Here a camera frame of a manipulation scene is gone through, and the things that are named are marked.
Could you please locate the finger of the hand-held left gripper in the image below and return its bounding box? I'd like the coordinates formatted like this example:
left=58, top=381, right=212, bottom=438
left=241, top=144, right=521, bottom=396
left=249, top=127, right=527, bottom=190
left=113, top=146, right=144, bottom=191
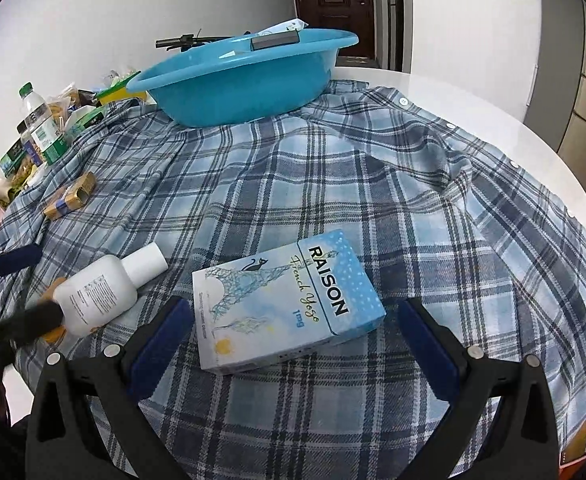
left=0, top=300, right=66, bottom=348
left=0, top=244, right=42, bottom=291

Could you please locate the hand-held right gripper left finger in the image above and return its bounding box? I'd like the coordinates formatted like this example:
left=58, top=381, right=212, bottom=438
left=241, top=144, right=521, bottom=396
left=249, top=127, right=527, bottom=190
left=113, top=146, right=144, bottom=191
left=25, top=296, right=196, bottom=480

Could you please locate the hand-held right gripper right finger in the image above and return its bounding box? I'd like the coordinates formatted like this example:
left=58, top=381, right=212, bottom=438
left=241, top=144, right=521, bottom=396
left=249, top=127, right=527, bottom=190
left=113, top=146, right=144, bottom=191
left=397, top=297, right=561, bottom=480

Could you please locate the white lotion bottle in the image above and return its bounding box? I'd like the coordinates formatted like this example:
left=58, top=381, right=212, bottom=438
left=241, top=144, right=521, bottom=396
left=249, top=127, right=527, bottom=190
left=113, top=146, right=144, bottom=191
left=53, top=241, right=170, bottom=337

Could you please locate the gold cigarette box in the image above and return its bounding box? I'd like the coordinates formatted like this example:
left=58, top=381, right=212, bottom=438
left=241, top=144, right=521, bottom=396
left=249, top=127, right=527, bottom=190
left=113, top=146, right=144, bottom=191
left=43, top=171, right=98, bottom=221

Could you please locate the light blue cigarette box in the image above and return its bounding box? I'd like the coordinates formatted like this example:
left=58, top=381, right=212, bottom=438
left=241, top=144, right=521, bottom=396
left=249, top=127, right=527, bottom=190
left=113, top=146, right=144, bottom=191
left=192, top=229, right=387, bottom=375

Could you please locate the blue plastic basin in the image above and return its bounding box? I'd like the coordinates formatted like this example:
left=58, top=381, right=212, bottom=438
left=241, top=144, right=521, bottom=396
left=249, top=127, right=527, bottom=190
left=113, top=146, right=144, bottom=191
left=125, top=28, right=360, bottom=128

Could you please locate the long black box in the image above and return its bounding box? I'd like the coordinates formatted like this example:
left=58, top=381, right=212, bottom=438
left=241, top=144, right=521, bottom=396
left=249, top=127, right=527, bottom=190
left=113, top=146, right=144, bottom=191
left=250, top=31, right=300, bottom=51

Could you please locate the light blue wipes packet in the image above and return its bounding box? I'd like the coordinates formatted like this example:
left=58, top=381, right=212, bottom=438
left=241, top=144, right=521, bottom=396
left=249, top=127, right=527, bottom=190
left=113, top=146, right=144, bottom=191
left=253, top=17, right=310, bottom=36

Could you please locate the white round desktop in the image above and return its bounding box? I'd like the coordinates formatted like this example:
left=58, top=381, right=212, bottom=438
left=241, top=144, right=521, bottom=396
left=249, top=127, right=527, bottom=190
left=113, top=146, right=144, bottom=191
left=330, top=66, right=586, bottom=241

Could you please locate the green snack box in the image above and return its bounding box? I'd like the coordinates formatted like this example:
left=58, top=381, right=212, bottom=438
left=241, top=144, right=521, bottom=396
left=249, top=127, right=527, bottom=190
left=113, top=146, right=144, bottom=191
left=0, top=139, right=28, bottom=178

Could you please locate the nut snack packet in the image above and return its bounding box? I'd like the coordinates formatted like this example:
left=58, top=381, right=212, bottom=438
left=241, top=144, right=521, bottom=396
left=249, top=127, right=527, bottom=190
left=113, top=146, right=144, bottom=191
left=20, top=137, right=48, bottom=168

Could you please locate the green label water bottle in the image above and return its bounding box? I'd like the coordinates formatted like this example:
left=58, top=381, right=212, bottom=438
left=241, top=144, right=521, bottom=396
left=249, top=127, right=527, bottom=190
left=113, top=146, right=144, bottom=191
left=18, top=82, right=68, bottom=166

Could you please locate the green tissue packet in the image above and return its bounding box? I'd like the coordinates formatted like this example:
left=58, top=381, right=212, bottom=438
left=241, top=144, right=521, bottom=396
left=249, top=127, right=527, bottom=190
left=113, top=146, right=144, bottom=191
left=65, top=105, right=106, bottom=138

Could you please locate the clear snack bag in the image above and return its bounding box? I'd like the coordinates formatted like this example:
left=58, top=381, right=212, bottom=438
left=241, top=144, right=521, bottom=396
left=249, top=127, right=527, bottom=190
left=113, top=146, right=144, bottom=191
left=48, top=85, right=81, bottom=121

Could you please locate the blue plaid shirt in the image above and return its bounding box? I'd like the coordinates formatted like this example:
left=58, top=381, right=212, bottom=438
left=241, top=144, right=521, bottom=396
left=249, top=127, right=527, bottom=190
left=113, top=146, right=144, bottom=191
left=0, top=79, right=586, bottom=480

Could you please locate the yellow container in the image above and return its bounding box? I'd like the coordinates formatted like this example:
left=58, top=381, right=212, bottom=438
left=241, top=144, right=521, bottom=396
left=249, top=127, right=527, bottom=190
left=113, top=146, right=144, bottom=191
left=95, top=80, right=149, bottom=107

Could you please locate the dark glass sliding door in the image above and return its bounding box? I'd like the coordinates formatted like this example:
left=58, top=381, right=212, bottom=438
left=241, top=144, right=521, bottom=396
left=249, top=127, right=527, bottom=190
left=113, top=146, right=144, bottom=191
left=373, top=0, right=405, bottom=72

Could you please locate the black bicycle handlebar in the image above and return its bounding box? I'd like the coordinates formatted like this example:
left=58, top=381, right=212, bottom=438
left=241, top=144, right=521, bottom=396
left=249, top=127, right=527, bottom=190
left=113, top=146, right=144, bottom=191
left=155, top=30, right=251, bottom=52

